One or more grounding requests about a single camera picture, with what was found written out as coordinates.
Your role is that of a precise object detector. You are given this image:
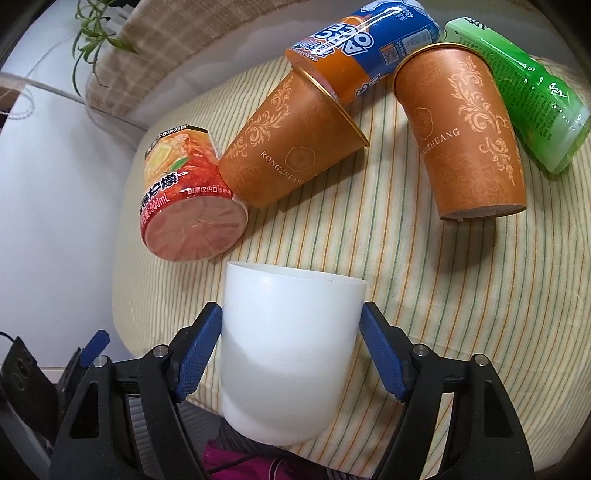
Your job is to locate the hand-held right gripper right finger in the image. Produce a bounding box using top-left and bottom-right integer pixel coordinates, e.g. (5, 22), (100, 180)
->
(360, 302), (536, 480)

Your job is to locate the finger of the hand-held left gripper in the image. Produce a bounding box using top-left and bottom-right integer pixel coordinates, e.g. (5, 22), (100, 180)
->
(60, 329), (110, 384)

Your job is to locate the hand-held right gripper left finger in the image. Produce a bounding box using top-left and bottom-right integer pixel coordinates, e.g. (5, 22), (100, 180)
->
(48, 302), (223, 480)

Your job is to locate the white cup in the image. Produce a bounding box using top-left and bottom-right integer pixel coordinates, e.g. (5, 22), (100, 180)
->
(218, 261), (369, 446)

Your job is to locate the orange patterned paper cup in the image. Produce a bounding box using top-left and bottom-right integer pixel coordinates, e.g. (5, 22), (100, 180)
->
(218, 67), (371, 208)
(392, 42), (528, 222)

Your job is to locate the pink clothing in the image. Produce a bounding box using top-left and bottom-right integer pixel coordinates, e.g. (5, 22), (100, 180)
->
(201, 438), (384, 480)

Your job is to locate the striped yellow cloth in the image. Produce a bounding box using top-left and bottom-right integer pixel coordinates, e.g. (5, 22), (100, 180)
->
(113, 55), (591, 464)

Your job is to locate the red pink drink bottle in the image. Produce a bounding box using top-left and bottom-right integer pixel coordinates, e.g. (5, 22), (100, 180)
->
(139, 124), (250, 264)

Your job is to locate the green drink bottle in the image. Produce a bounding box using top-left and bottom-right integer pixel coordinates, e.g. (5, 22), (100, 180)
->
(443, 17), (591, 175)

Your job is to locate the green potted plant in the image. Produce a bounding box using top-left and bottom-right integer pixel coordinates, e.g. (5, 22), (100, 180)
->
(71, 0), (139, 88)

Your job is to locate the beige woven cushion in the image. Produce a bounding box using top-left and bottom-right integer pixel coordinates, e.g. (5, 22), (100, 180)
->
(85, 0), (370, 121)

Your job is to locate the blue orange drink bottle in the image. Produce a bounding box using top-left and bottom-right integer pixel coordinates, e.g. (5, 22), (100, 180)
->
(284, 0), (441, 104)

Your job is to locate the white cable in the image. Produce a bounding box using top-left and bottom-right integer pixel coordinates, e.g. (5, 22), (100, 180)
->
(0, 75), (87, 105)

